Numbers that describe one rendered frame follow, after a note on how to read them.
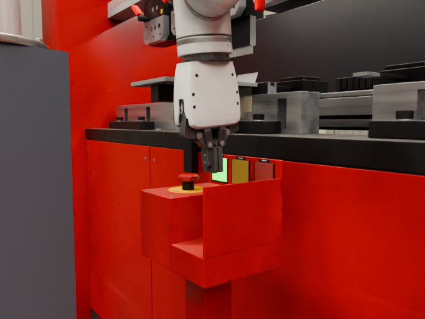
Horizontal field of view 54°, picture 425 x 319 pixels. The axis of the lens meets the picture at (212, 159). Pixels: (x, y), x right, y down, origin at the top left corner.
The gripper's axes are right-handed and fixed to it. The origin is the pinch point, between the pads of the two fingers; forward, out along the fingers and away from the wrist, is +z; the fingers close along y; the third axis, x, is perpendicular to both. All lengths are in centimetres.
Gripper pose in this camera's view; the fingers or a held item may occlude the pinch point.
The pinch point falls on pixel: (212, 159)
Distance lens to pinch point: 65.6
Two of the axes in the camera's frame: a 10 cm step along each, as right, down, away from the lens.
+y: -8.0, 1.4, -5.9
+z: 0.7, 9.9, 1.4
